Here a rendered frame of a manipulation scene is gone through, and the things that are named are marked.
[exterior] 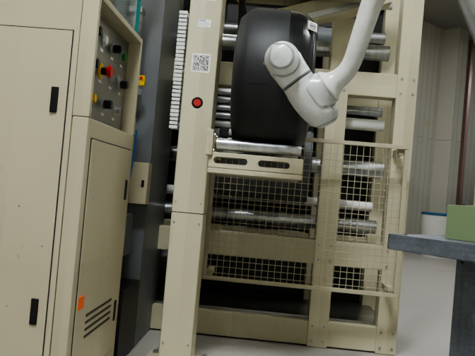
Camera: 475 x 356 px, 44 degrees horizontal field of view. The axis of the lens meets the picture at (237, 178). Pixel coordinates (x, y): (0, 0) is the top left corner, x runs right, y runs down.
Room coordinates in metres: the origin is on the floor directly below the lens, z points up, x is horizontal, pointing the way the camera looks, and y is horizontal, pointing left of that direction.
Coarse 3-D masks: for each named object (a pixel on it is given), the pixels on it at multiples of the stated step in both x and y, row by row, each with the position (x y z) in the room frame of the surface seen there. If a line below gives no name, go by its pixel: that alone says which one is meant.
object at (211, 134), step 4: (208, 132) 2.20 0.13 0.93; (212, 132) 2.20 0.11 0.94; (208, 136) 2.20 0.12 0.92; (212, 136) 2.20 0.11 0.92; (216, 136) 2.29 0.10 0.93; (220, 136) 2.46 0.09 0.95; (208, 140) 2.20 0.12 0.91; (212, 140) 2.20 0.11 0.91; (208, 144) 2.20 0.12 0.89; (212, 144) 2.20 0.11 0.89; (208, 148) 2.20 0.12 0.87; (212, 148) 2.20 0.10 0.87; (208, 152) 2.20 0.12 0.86; (212, 152) 2.21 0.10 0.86; (220, 152) 2.51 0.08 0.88
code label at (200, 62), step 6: (192, 54) 2.32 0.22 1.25; (198, 54) 2.32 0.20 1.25; (204, 54) 2.32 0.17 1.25; (210, 54) 2.32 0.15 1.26; (192, 60) 2.32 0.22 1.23; (198, 60) 2.32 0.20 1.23; (204, 60) 2.32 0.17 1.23; (210, 60) 2.32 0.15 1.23; (192, 66) 2.32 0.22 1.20; (198, 66) 2.32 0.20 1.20; (204, 66) 2.32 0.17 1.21; (204, 72) 2.32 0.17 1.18
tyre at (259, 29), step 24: (240, 24) 2.21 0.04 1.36; (264, 24) 2.15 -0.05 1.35; (288, 24) 2.15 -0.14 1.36; (240, 48) 2.14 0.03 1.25; (264, 48) 2.11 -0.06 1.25; (312, 48) 2.14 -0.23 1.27; (240, 72) 2.12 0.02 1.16; (264, 72) 2.10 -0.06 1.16; (312, 72) 2.13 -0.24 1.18; (240, 96) 2.13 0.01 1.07; (264, 96) 2.12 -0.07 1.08; (240, 120) 2.18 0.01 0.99; (264, 120) 2.16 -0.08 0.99; (288, 120) 2.15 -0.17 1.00
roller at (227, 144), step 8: (216, 144) 2.24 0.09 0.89; (224, 144) 2.23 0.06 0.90; (232, 144) 2.23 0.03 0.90; (240, 144) 2.23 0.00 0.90; (248, 144) 2.23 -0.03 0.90; (256, 144) 2.23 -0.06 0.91; (264, 144) 2.23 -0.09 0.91; (272, 144) 2.23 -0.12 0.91; (280, 144) 2.23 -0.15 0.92; (288, 144) 2.23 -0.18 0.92; (296, 144) 2.23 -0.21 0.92; (256, 152) 2.24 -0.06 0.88; (264, 152) 2.23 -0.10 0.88; (272, 152) 2.23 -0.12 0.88; (280, 152) 2.22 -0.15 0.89; (288, 152) 2.22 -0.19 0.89; (296, 152) 2.22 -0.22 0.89
